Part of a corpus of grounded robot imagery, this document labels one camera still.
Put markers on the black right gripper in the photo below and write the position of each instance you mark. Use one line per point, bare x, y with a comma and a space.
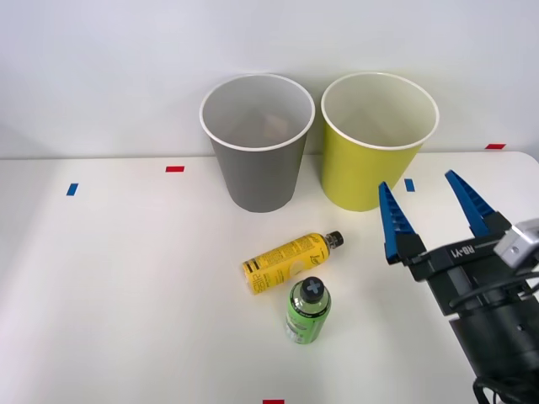
463, 273

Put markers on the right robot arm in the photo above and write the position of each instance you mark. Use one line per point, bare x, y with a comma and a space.
505, 341

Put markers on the yellow-green plastic waste bin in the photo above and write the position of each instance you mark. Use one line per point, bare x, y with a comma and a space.
362, 177

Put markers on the yellow bottle black cap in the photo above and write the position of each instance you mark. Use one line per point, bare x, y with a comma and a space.
282, 263

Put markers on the green bottle black cap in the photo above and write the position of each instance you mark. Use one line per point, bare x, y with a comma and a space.
305, 320

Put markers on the grey plastic waste bin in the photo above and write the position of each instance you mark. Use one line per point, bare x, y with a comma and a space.
261, 177

